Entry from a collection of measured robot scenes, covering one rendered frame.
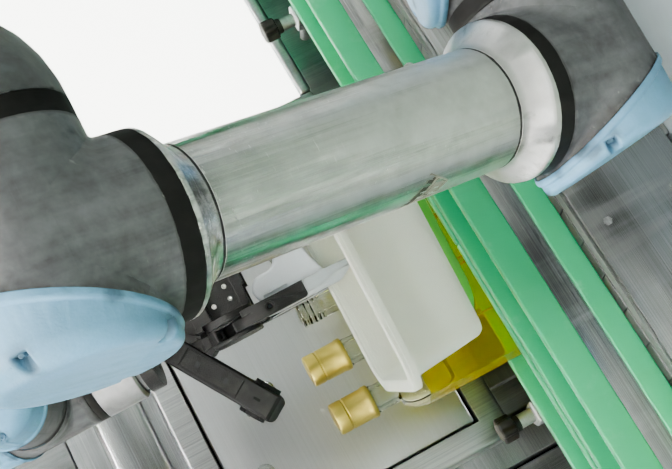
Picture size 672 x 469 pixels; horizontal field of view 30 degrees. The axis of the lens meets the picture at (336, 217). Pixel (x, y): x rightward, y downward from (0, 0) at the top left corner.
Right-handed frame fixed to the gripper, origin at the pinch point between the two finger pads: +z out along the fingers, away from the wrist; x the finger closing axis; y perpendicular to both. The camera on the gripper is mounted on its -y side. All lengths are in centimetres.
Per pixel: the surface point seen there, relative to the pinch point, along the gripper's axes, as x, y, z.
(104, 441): 29.6, -2.5, -31.9
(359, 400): 15.2, -11.4, -4.2
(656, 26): -0.7, 6.5, 36.1
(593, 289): 5.7, -12.2, 20.4
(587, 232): 5.7, -7.2, 22.6
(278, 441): 29.0, -11.6, -14.5
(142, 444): 29.3, -4.8, -28.2
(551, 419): 19.8, -22.7, 12.7
